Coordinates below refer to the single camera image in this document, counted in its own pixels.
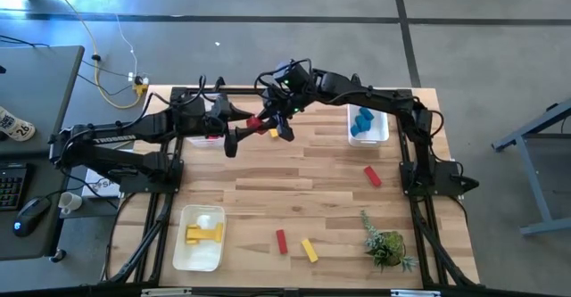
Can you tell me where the clear plastic bin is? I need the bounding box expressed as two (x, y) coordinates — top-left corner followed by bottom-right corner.
(186, 134), (227, 150)

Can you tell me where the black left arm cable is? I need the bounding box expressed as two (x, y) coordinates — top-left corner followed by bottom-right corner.
(133, 74), (209, 111)

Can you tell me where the white plastic tray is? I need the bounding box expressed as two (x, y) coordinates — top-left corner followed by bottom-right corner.
(171, 204), (228, 273)

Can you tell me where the black computer mouse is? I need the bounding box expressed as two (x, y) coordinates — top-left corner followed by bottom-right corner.
(12, 196), (53, 238)

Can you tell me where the small white cup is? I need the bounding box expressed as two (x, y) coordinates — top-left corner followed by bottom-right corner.
(57, 191), (84, 216)

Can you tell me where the black keyboard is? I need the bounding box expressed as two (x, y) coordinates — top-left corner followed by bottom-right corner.
(0, 161), (29, 212)

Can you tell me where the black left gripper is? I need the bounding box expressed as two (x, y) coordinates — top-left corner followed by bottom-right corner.
(204, 95), (269, 159)

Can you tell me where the silver frame bracket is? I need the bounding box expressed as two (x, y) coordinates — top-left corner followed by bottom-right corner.
(391, 289), (442, 297)
(141, 287), (193, 297)

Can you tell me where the yellow floor cable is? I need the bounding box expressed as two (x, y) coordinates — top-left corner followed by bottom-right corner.
(42, 0), (146, 111)

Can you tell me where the blue-grey table frame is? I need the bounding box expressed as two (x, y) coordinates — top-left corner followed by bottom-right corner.
(492, 98), (571, 237)

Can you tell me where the red short block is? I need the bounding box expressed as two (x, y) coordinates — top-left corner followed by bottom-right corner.
(245, 115), (265, 136)

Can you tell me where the green potted plant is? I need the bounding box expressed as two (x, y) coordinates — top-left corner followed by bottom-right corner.
(359, 210), (419, 275)

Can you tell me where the black aluminium table frame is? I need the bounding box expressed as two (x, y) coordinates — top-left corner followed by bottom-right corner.
(102, 85), (481, 297)

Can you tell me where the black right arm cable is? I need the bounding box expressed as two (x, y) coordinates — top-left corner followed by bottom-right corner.
(253, 57), (313, 95)

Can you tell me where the grey desk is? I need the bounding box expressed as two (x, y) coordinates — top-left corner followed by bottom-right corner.
(0, 45), (86, 262)

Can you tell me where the white printed box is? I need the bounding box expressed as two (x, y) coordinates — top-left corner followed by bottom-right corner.
(81, 168), (122, 199)

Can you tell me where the white bin with handle slot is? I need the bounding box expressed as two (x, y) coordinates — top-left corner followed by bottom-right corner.
(346, 103), (390, 149)

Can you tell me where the red long block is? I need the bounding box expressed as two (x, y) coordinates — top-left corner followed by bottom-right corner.
(363, 165), (383, 188)
(275, 228), (289, 255)

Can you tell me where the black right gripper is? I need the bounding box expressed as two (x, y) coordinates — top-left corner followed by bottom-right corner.
(261, 60), (313, 143)

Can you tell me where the white floor cable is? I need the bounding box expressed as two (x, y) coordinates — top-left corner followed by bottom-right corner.
(113, 13), (140, 82)

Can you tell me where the yellow power plug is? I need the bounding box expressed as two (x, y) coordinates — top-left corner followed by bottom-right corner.
(132, 74), (150, 97)

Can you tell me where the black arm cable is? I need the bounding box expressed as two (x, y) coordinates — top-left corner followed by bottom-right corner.
(133, 74), (209, 111)
(253, 57), (313, 95)

